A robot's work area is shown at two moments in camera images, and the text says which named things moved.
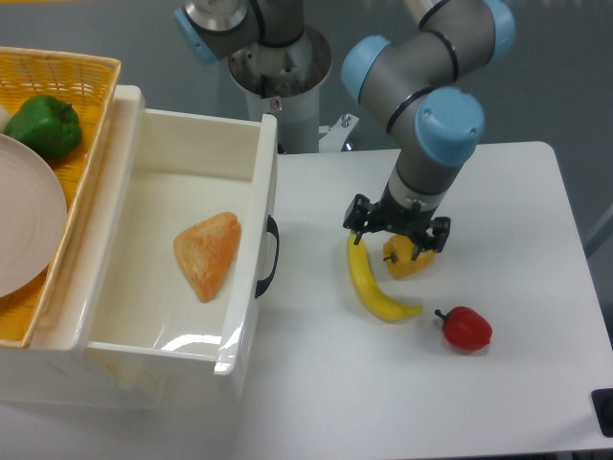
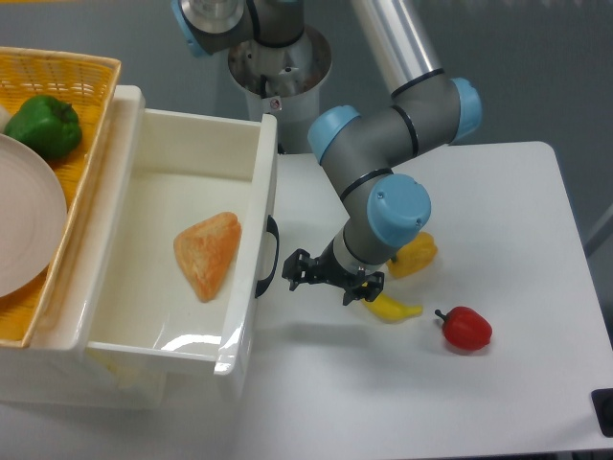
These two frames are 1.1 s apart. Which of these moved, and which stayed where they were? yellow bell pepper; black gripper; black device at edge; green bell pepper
Moved: black gripper
Stayed: green bell pepper; yellow bell pepper; black device at edge
